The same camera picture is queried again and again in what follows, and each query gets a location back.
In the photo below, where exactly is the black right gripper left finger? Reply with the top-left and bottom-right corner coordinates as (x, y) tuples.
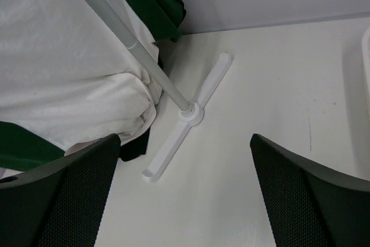
(1, 134), (121, 246)

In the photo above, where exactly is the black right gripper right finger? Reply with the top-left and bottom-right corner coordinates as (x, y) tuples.
(250, 134), (369, 246)

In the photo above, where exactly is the green and white t shirt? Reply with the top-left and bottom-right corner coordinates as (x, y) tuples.
(0, 0), (187, 172)

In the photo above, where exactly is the black t shirt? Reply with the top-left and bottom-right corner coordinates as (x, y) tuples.
(120, 128), (150, 162)

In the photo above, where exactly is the white metal clothes rack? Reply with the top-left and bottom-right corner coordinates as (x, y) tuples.
(84, 0), (232, 183)

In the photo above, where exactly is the white perforated plastic basket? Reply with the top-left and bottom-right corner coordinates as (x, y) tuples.
(361, 27), (370, 65)

